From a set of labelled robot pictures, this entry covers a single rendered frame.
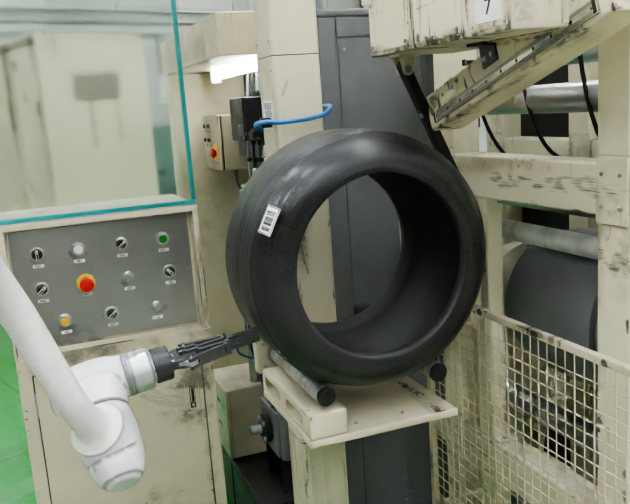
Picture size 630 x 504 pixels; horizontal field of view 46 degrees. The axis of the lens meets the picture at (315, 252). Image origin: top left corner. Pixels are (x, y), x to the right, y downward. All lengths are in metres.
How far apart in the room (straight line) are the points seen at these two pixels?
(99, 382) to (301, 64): 0.92
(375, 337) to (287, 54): 0.75
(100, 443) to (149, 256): 0.90
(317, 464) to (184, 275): 0.68
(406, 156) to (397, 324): 0.51
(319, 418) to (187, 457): 0.80
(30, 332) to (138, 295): 0.93
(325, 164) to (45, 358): 0.65
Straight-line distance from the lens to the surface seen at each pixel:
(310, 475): 2.17
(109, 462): 1.47
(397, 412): 1.82
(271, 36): 1.93
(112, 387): 1.57
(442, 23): 1.68
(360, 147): 1.58
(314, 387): 1.69
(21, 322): 1.37
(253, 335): 1.66
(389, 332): 1.94
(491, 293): 2.19
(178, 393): 2.32
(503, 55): 1.74
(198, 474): 2.43
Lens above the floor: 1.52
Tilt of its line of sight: 11 degrees down
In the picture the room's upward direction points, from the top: 4 degrees counter-clockwise
